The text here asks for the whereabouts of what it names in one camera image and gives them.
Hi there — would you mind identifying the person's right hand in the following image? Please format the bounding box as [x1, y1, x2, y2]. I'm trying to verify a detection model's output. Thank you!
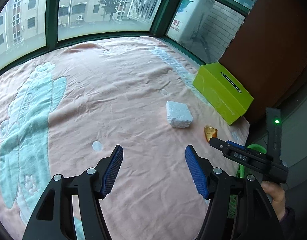
[261, 181, 286, 221]

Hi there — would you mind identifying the crumpled orange gold wrapper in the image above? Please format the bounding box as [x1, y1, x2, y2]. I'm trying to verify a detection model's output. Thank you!
[204, 125, 217, 142]

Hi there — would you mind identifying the green plastic waste basket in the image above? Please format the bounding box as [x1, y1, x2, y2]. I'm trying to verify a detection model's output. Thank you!
[228, 144, 267, 219]

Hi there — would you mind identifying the lime green cardboard box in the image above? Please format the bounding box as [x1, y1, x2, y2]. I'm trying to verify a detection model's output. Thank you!
[192, 62, 253, 125]

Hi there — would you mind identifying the white styrofoam block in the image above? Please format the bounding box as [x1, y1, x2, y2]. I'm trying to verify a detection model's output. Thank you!
[166, 101, 193, 128]

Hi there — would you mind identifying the brown wooden cabinet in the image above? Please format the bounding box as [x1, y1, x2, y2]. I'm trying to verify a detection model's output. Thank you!
[219, 0, 307, 122]

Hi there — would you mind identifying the pink patterned bed blanket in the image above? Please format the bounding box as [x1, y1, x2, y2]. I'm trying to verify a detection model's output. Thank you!
[0, 37, 249, 239]

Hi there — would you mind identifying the green window frame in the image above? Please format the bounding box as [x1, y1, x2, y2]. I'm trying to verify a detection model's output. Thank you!
[0, 0, 255, 72]

